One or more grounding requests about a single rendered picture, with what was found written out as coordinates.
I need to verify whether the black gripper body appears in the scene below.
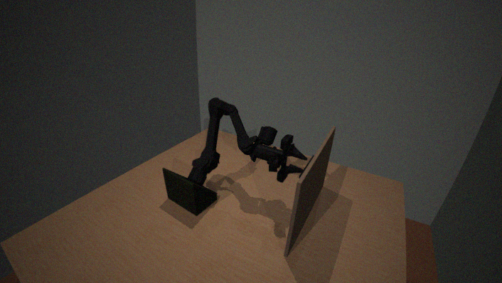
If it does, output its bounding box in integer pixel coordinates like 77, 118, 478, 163
265, 134, 294, 183

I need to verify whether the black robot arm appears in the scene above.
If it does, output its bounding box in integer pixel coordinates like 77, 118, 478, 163
185, 97, 281, 187

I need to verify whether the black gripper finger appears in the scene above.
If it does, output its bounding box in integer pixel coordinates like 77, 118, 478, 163
284, 164, 303, 177
287, 144, 307, 161

